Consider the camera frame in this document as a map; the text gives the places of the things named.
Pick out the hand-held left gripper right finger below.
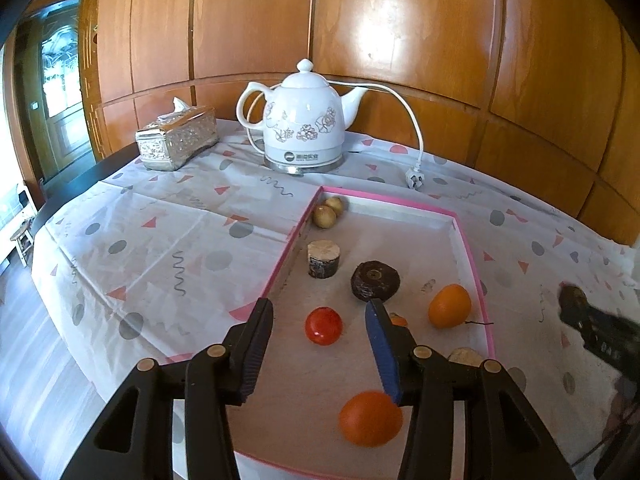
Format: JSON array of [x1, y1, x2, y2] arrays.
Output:
[[364, 298, 576, 480]]

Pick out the orange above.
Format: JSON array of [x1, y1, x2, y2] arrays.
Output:
[[338, 390, 404, 448], [428, 283, 473, 330]]

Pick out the person's right hand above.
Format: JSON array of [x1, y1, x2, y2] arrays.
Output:
[[602, 379, 640, 442]]

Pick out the silver kettle base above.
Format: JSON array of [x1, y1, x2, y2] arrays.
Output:
[[263, 152, 346, 175]]

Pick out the red tomato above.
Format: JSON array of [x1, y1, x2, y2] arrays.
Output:
[[304, 306, 344, 346]]

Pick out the small wooden stool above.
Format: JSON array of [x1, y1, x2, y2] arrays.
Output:
[[10, 224, 37, 267]]

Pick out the silver patterned tissue box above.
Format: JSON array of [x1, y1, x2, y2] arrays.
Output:
[[135, 97, 220, 172]]

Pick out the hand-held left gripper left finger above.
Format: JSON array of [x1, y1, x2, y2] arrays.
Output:
[[72, 298, 275, 480]]

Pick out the white power cord with plug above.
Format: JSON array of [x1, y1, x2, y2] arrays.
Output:
[[330, 80, 426, 192]]

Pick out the white patterned tablecloth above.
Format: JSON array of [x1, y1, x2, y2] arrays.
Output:
[[30, 119, 640, 480]]

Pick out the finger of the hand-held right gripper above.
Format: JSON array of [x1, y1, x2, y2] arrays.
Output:
[[559, 296, 596, 335]]

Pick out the round wood stump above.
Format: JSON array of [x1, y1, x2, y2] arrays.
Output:
[[306, 240, 343, 280]]

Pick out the wooden glass door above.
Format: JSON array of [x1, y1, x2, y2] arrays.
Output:
[[7, 0, 98, 186]]

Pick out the pink rimmed tray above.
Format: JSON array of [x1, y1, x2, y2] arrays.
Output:
[[165, 185, 496, 474]]

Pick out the white floral electric kettle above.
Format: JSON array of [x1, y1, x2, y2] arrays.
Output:
[[236, 58, 371, 163]]

